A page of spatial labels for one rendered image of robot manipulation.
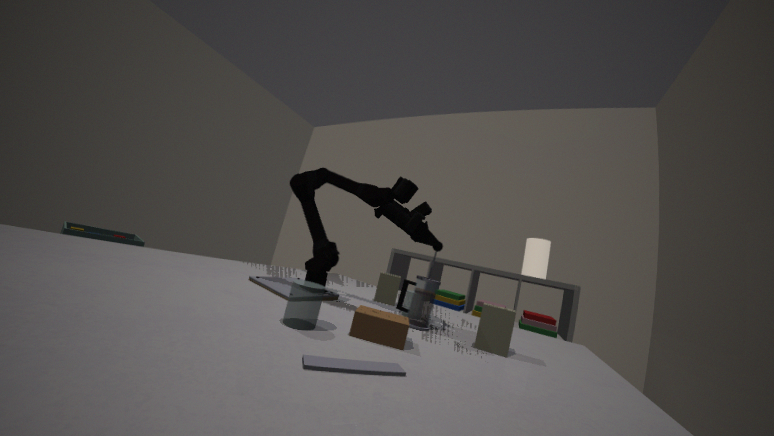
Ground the grey flat bar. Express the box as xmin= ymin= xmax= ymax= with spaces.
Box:
xmin=302 ymin=355 xmax=406 ymax=377

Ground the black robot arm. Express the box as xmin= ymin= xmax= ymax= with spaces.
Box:
xmin=290 ymin=168 xmax=418 ymax=287

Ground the french press coffee maker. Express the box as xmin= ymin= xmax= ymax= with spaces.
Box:
xmin=396 ymin=264 xmax=441 ymax=331

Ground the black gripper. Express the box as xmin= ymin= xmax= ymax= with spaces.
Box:
xmin=392 ymin=207 xmax=441 ymax=247

